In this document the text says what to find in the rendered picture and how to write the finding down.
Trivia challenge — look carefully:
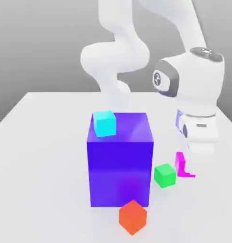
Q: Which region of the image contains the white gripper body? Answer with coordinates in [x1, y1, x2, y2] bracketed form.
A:
[179, 135, 219, 175]

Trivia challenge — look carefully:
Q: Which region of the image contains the small magenta cube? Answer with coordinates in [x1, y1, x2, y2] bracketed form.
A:
[174, 151, 196, 178]

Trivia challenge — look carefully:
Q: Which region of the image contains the small green cube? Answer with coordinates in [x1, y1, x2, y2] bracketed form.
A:
[154, 163, 177, 189]

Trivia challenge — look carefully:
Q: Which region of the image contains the small red cube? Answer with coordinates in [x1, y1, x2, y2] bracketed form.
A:
[118, 199, 147, 236]

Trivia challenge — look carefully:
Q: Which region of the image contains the small cyan cube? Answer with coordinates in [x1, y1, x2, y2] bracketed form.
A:
[92, 110, 117, 138]

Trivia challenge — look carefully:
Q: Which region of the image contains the large purple box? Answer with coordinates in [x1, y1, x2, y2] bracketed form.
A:
[87, 112, 154, 208]

